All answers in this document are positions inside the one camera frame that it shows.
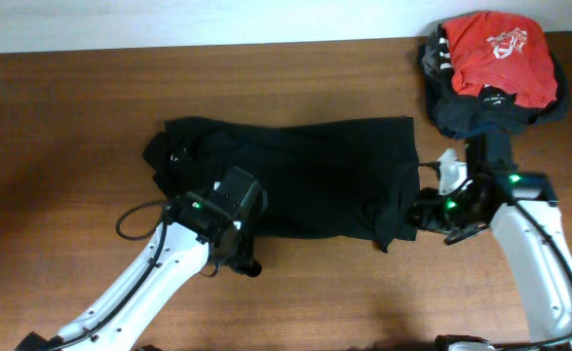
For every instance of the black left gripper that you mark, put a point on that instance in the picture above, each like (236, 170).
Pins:
(247, 253)

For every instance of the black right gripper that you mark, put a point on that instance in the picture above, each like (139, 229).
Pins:
(425, 203)

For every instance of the black t-shirt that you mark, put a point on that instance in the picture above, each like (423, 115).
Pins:
(351, 178)

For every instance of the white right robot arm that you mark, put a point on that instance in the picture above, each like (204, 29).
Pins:
(486, 191)

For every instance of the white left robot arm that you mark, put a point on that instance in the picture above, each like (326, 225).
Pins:
(206, 227)

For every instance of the navy blue garment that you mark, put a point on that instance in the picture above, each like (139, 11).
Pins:
(476, 130)

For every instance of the dark grey shirt with logo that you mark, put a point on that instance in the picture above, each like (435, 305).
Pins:
(445, 108)

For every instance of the black white striped garment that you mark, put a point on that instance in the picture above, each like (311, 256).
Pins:
(445, 63)

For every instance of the red t-shirt with white logo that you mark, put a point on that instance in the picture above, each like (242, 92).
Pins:
(504, 51)

